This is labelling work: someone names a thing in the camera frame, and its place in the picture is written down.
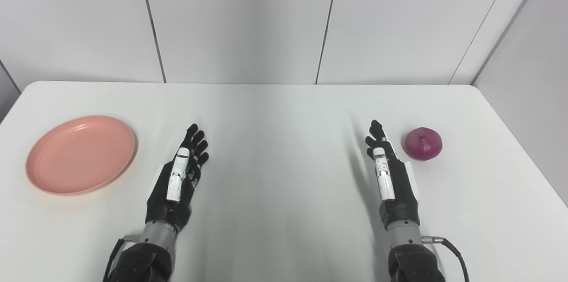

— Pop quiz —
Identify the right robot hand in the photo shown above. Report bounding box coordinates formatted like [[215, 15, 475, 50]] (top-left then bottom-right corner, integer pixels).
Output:
[[365, 119, 420, 231]]

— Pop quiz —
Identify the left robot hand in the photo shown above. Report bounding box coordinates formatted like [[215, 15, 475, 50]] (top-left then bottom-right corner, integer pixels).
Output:
[[145, 123, 209, 232]]

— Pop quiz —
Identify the purple red onion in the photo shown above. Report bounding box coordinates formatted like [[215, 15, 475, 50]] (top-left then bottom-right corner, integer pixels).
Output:
[[403, 127, 443, 161]]

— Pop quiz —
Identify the pink round plate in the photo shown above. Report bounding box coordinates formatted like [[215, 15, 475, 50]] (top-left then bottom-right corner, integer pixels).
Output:
[[25, 115, 138, 196]]

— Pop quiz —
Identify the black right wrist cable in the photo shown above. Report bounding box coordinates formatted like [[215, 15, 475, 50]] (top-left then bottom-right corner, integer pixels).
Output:
[[422, 235, 470, 282]]

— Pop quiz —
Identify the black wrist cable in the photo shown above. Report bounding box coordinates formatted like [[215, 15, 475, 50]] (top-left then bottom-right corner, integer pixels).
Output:
[[422, 235, 470, 282], [103, 235, 142, 282]]

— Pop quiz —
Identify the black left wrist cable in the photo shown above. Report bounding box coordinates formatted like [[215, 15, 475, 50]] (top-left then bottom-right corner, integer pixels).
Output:
[[103, 235, 142, 282]]

